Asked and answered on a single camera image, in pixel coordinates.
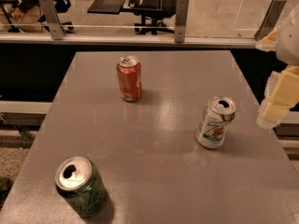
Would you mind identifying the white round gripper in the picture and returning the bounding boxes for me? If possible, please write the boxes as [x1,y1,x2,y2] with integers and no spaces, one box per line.
[256,4,299,129]

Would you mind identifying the red coke can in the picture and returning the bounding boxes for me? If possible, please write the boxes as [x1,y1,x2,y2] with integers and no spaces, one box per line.
[117,56,142,102]

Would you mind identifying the white 7up can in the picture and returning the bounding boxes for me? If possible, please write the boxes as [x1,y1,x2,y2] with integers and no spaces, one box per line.
[196,96,236,149]

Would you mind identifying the green soda can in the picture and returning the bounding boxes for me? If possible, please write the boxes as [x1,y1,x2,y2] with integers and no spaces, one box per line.
[55,156,107,217]

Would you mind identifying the black office chair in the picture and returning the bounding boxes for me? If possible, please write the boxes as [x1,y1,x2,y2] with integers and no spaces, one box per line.
[128,0,177,35]

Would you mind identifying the seated person in background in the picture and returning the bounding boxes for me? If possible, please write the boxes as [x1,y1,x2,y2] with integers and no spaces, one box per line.
[0,0,71,33]

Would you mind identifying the right metal glass bracket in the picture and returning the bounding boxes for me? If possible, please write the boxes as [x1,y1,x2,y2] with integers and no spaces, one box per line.
[254,0,287,41]

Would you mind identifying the metal glass bracket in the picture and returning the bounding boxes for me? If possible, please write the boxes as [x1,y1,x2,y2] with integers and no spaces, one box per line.
[39,0,64,40]
[254,0,287,41]
[174,0,189,43]

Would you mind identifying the middle metal glass bracket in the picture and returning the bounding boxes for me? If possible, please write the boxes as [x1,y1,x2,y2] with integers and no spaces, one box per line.
[174,0,189,43]

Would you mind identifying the left metal glass bracket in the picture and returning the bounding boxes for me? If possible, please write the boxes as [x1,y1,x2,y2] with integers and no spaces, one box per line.
[39,0,64,40]

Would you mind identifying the metal window rail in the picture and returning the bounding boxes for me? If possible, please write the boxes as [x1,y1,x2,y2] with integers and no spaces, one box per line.
[0,33,257,49]

